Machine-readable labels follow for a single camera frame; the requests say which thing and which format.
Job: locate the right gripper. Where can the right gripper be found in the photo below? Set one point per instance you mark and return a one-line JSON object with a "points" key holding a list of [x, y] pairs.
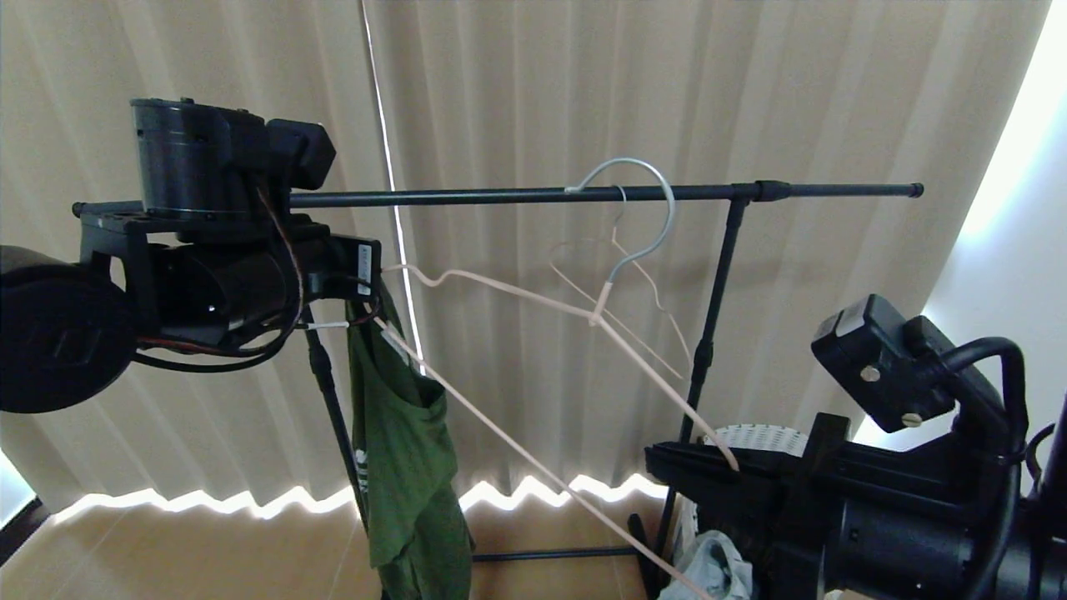
{"points": [[900, 533]]}

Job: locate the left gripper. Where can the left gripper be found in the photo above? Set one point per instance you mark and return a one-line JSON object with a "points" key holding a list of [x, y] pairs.
{"points": [[233, 283]]}

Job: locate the pink clothes hanger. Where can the pink clothes hanger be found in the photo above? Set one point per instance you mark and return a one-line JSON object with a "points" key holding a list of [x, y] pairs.
{"points": [[598, 317], [619, 204]]}

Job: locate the green printed shirt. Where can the green printed shirt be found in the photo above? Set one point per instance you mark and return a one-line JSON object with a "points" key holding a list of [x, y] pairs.
{"points": [[400, 433]]}

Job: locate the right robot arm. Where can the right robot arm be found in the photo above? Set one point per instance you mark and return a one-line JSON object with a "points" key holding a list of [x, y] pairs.
{"points": [[1042, 542]]}

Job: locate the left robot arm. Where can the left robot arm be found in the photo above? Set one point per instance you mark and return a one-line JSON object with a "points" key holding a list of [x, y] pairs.
{"points": [[58, 333]]}

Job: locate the white laundry basket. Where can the white laundry basket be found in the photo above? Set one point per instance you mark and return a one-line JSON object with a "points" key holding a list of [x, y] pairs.
{"points": [[754, 437]]}

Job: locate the black clothes rack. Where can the black clothes rack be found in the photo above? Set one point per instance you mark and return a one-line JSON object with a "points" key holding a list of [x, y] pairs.
{"points": [[500, 197]]}

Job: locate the pale grey garment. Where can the pale grey garment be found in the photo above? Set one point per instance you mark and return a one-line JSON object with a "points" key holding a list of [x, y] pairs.
{"points": [[708, 571]]}

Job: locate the beige curtain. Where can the beige curtain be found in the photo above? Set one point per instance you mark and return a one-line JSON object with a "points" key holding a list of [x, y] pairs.
{"points": [[517, 83]]}

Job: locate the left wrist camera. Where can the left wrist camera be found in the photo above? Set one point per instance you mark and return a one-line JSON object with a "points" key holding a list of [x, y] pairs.
{"points": [[300, 154]]}

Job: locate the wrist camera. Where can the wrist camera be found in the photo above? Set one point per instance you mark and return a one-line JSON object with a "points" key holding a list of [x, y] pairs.
{"points": [[300, 154], [884, 367]]}

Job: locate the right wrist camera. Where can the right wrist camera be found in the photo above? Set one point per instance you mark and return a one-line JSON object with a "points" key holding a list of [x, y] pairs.
{"points": [[884, 367]]}

